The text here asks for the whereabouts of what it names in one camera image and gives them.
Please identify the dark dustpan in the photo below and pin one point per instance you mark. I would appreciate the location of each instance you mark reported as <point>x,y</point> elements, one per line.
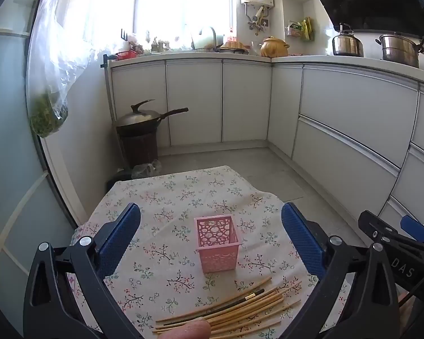
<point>120,178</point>

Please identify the white kitchen cabinet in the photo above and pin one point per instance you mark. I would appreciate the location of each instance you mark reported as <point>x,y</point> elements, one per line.
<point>339,113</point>

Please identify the brown clay pot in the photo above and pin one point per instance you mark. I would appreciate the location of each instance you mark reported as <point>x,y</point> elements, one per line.
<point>273,47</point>

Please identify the clear glass jar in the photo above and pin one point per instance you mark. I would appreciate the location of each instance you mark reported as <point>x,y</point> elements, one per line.
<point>255,48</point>

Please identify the black range hood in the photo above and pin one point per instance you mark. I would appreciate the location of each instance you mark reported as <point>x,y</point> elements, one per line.
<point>367,0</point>

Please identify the water heater pipes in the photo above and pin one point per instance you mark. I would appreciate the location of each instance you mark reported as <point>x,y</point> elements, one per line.
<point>256,19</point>

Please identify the floral tablecloth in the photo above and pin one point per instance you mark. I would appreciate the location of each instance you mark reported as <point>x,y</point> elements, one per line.
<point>169,219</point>

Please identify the crumpled plastic bag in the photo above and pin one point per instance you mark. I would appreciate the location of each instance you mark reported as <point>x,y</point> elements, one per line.
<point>144,169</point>

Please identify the kitchen faucet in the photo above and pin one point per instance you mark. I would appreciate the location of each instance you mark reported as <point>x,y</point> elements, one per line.
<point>215,37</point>

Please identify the brown trash bin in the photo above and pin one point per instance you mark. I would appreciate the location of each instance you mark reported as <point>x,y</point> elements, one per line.
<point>137,150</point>

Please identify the plastic bag of greens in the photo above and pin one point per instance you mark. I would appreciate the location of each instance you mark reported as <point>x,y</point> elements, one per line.
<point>49,120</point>

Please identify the black bracket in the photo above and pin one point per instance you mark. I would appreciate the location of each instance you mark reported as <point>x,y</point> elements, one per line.
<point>107,60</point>

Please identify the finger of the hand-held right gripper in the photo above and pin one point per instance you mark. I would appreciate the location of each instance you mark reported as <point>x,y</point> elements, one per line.
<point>415,227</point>
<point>374,227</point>

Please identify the steel kettle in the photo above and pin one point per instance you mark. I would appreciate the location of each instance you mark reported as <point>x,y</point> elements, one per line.
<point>346,44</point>

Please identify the grey wok lid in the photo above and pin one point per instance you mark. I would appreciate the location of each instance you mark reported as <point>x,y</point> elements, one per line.
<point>137,118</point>

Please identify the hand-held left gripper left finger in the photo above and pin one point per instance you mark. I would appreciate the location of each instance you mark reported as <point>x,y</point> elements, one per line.
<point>120,236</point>

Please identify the red plastic basket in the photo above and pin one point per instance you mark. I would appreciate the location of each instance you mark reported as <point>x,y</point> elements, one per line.
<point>127,55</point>

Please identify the wall rack with packets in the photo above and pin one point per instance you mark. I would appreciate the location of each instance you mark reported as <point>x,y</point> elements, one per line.
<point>296,30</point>

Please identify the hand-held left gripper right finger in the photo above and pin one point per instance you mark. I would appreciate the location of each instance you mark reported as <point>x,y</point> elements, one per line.
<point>302,240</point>

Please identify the pale green basin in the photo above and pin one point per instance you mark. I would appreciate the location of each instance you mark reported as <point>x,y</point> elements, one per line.
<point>201,39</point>

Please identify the black chopstick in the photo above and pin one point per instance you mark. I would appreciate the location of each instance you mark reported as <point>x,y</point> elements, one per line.
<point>249,297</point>

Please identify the person's left hand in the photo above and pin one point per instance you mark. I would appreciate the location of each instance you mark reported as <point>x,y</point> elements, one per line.
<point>189,330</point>

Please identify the pile of wooden chopsticks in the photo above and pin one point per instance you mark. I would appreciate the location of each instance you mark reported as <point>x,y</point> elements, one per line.
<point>247,305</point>

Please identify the window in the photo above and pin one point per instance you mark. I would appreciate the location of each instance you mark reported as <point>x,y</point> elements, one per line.
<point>162,3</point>

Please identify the pink perforated plastic basket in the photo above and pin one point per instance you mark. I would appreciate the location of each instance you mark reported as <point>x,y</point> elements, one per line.
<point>217,257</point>

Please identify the steel stock pot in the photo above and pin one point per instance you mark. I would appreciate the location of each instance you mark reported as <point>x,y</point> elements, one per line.
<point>399,51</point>

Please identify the black wok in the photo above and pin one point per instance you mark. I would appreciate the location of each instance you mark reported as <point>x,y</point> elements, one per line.
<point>141,130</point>

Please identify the frosted glass door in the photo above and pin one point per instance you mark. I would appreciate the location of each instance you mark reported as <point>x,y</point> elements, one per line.
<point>7,201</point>

